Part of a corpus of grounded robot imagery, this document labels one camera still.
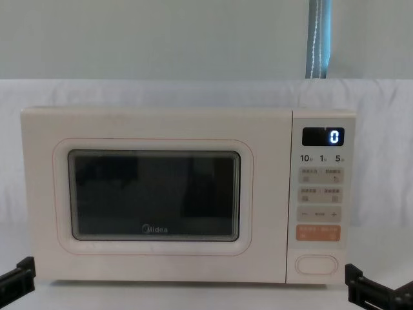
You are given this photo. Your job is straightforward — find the grey striped post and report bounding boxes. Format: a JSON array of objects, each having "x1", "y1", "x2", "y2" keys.
[{"x1": 305, "y1": 0, "x2": 334, "y2": 80}]

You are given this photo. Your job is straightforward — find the white curtain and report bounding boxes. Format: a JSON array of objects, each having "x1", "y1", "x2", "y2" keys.
[{"x1": 0, "y1": 0, "x2": 413, "y2": 81}]

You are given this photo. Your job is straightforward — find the cream microwave oven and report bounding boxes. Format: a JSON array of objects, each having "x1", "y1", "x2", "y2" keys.
[{"x1": 19, "y1": 106, "x2": 357, "y2": 286}]

